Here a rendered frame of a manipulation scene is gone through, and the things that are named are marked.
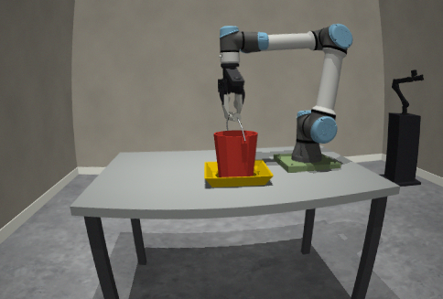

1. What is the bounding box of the yellow square tray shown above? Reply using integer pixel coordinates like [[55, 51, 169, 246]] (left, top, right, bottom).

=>
[[204, 160, 274, 187]]

